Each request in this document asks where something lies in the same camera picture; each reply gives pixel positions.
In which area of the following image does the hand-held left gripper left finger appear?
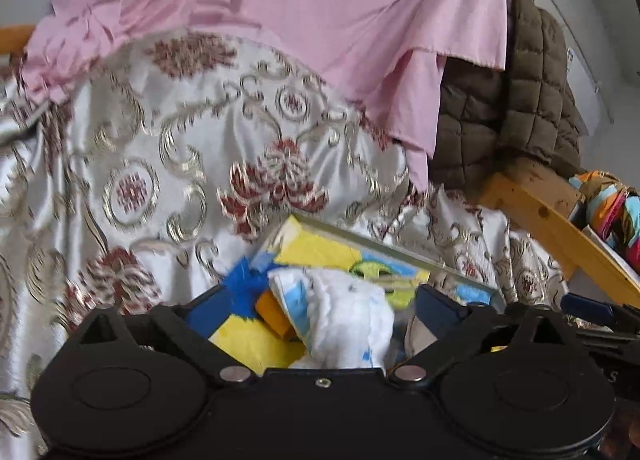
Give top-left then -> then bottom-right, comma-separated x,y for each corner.
75,287 -> 251,386

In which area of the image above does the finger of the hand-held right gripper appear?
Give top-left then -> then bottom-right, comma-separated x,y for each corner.
560,292 -> 640,327

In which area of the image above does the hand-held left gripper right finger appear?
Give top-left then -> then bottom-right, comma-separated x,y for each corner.
392,285 -> 571,386

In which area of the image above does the grey shallow tray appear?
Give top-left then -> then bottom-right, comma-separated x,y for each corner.
257,212 -> 507,313

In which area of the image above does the white blue-print washcloth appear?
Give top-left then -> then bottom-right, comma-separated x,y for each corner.
267,267 -> 397,371

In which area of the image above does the multicoloured patterned cloth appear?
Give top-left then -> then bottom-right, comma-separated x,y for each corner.
569,170 -> 640,271

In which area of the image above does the white red floral satin blanket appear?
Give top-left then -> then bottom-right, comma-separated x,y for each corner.
0,34 -> 571,460

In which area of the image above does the brown quilted jacket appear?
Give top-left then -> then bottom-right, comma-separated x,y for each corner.
429,0 -> 590,191

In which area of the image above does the pink bed sheet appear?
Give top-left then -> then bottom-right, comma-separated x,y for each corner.
22,0 -> 512,191

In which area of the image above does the wooden bed rail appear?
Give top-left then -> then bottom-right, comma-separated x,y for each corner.
0,24 -> 38,58

